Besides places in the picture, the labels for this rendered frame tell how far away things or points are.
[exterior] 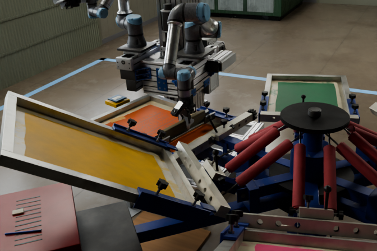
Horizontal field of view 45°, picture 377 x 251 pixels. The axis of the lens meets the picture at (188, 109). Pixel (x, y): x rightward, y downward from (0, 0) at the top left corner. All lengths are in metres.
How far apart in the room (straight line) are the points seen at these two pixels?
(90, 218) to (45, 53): 5.40
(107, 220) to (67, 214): 0.25
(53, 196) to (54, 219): 0.17
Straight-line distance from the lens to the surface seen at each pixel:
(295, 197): 1.94
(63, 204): 2.04
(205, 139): 2.54
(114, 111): 3.12
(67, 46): 7.74
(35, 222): 1.98
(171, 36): 2.81
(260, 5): 9.49
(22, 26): 7.07
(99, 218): 2.18
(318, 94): 3.36
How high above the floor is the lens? 2.23
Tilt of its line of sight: 24 degrees down
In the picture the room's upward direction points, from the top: 3 degrees counter-clockwise
